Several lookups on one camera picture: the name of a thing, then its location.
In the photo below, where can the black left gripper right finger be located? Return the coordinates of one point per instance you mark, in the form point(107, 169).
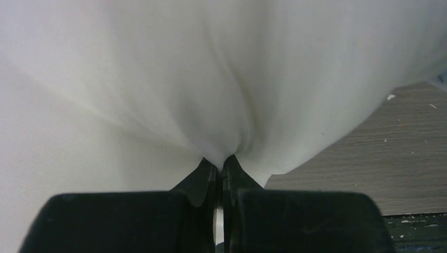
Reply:
point(260, 220)

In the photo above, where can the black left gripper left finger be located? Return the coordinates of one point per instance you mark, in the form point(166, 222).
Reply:
point(179, 220)

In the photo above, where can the white pillow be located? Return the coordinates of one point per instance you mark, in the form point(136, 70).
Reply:
point(131, 95)

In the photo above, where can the light blue pillowcase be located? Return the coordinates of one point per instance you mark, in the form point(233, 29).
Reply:
point(440, 81)

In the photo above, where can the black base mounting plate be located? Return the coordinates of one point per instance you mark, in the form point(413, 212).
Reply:
point(418, 233)

